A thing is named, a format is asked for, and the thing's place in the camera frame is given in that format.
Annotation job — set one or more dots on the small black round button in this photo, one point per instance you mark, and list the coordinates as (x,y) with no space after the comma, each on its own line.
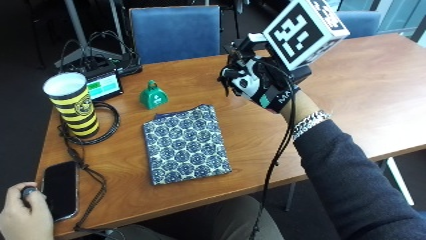
(28,192)

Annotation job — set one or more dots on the small device with screen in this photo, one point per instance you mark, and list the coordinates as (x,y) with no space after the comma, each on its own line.
(104,86)

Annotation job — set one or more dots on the white marker cube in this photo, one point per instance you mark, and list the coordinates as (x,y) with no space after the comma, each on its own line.
(301,30)

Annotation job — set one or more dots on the yellow black striped cup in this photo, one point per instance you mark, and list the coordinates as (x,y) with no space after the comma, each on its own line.
(74,106)

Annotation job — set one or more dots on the grey metal pole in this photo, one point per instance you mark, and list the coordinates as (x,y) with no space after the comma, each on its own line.
(76,23)

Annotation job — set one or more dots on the white table leg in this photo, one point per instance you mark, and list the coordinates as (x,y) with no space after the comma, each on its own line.
(399,181)

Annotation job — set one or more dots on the blue patterned fabric pouch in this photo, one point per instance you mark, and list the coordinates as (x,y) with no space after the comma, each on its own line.
(186,145)

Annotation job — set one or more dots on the blue upholstered chair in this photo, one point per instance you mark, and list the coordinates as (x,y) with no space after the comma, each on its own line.
(177,33)
(360,23)

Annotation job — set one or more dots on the green cowbell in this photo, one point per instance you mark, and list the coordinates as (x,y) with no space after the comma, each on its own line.
(153,97)

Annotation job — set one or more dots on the black smartphone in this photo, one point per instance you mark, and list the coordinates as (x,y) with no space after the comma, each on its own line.
(60,190)

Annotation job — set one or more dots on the person's legs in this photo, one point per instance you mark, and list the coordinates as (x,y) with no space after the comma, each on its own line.
(230,220)

